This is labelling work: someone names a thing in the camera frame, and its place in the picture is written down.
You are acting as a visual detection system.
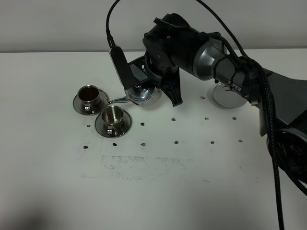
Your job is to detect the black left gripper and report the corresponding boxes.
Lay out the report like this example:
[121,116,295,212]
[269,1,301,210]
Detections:
[142,13,204,107]

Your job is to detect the black left camera cable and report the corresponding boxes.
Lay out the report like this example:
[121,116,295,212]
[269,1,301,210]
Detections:
[106,0,120,48]

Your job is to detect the steel teacup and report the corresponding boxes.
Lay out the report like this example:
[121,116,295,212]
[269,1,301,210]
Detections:
[101,105,124,135]
[75,85,100,115]

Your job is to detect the far steel teacup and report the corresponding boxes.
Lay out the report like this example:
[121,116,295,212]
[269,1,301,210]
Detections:
[75,85,100,115]

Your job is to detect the near steel saucer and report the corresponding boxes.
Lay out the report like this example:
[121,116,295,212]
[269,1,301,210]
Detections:
[94,110,132,138]

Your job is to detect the steel teapot coaster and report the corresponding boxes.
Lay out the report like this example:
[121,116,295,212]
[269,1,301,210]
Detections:
[212,83,247,109]

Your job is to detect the near steel teacup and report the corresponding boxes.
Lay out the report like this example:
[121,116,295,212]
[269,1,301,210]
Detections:
[101,105,124,135]

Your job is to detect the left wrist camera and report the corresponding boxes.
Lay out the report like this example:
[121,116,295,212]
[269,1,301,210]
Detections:
[109,46,150,90]

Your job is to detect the stainless steel teapot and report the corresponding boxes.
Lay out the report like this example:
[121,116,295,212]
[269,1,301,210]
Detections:
[107,83,162,107]

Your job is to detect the steel saucer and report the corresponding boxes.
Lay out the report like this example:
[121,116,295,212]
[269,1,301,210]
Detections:
[94,110,132,138]
[73,89,109,116]

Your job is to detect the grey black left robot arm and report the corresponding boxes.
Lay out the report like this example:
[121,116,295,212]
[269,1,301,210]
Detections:
[143,13,307,192]

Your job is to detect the far steel saucer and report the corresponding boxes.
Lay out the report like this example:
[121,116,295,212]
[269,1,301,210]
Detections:
[73,89,109,116]

